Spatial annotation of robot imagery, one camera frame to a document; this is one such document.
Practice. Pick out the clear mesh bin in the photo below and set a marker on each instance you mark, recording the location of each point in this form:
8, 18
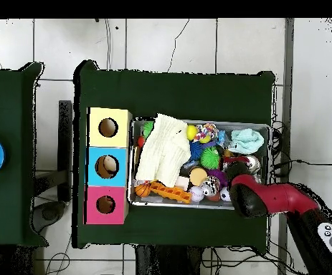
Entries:
182, 206

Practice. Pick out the wooden box with three holes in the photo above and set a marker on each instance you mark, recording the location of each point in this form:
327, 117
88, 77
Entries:
118, 172

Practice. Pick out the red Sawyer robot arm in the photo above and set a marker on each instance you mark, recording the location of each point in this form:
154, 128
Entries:
280, 197

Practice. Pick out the green spiky toy with eyes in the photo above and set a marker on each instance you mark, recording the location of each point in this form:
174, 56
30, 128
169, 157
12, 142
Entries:
210, 158

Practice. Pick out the light blue cloth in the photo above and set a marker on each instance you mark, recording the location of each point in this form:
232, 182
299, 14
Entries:
246, 141

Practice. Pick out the small soccer ball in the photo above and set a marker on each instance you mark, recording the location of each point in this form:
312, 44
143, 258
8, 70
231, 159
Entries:
225, 194

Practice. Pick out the orange plastic block tray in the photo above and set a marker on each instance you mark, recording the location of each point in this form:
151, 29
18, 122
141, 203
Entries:
171, 193

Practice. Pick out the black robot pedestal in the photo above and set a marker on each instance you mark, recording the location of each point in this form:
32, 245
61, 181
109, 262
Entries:
168, 263

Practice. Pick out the silver drink can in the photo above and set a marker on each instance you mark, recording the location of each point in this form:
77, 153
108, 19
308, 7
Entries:
254, 163

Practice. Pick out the dark green table cloth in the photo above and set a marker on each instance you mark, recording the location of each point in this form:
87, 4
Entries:
13, 172
168, 94

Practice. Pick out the cream knitted cloth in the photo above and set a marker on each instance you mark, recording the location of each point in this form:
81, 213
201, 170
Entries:
162, 151

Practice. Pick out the colourful patterned cloth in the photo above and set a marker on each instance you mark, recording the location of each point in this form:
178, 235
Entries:
207, 131

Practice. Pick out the purple bumpy ball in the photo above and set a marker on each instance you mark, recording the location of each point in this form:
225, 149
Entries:
218, 175

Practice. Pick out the tan plush toy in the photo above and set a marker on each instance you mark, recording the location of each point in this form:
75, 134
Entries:
228, 153

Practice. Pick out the yellow ball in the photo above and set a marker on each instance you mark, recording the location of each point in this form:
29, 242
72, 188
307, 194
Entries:
191, 132

